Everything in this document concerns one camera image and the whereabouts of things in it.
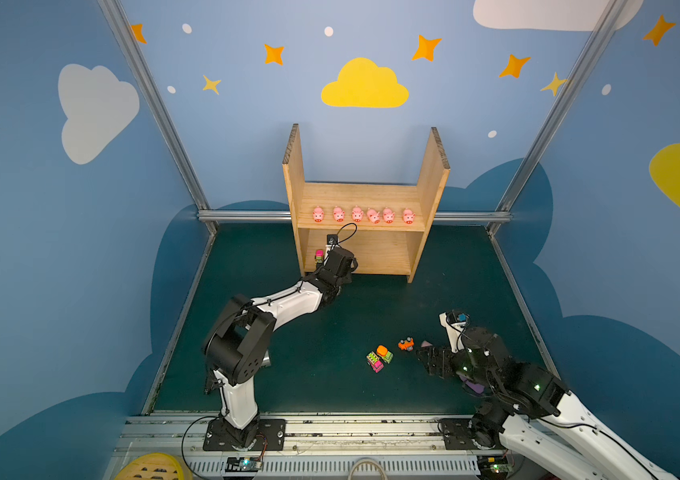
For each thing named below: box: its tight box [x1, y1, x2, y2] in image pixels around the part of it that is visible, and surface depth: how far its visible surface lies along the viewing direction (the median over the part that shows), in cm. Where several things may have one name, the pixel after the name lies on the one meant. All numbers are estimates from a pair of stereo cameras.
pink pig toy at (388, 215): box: [382, 207, 396, 224], surface depth 86 cm
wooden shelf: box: [282, 123, 451, 283], surface depth 92 cm
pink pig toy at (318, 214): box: [312, 205, 325, 223], surface depth 86 cm
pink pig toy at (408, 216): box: [403, 208, 416, 225], surface depth 86 cm
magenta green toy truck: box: [366, 351, 384, 373], surface depth 86 cm
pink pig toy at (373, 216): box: [367, 207, 381, 225], surface depth 86 cm
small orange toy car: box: [397, 337, 415, 351], surface depth 90 cm
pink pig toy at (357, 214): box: [351, 205, 364, 223], surface depth 86 cm
